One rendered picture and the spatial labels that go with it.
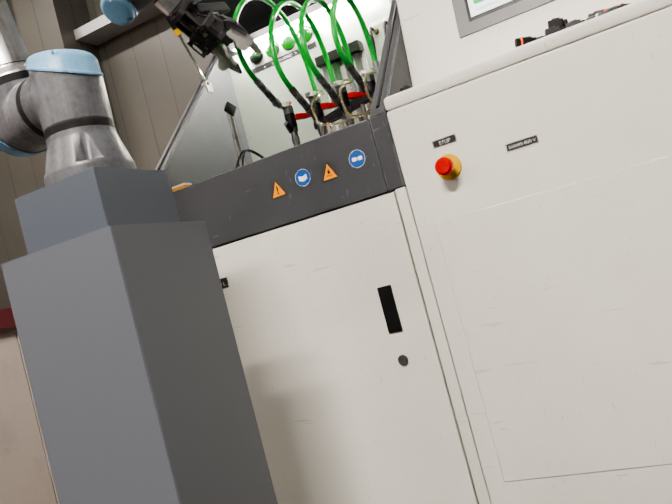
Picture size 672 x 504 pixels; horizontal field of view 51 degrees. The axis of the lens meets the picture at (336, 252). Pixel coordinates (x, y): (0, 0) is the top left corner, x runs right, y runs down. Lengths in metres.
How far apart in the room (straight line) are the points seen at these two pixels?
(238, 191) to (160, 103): 2.72
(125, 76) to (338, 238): 3.14
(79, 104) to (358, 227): 0.62
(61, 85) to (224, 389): 0.56
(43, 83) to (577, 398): 1.10
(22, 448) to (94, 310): 1.60
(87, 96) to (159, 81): 3.12
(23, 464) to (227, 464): 1.56
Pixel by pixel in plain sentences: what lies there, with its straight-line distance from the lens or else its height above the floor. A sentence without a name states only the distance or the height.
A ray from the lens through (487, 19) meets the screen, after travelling 1.74.
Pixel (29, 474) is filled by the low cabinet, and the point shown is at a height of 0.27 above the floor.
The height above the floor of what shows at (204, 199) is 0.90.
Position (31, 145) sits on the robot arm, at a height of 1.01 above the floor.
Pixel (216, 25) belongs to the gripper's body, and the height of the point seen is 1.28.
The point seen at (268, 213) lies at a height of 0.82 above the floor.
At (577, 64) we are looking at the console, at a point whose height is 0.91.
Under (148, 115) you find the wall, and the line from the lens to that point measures 4.40.
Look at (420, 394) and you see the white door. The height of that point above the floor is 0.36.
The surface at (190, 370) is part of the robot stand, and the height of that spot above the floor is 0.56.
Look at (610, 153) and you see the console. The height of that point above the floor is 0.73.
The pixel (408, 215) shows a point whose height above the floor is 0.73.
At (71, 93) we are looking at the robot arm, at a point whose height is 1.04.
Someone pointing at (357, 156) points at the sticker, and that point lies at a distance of 1.52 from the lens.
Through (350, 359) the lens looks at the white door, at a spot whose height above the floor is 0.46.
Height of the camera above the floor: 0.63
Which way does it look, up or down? 2 degrees up
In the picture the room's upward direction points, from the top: 15 degrees counter-clockwise
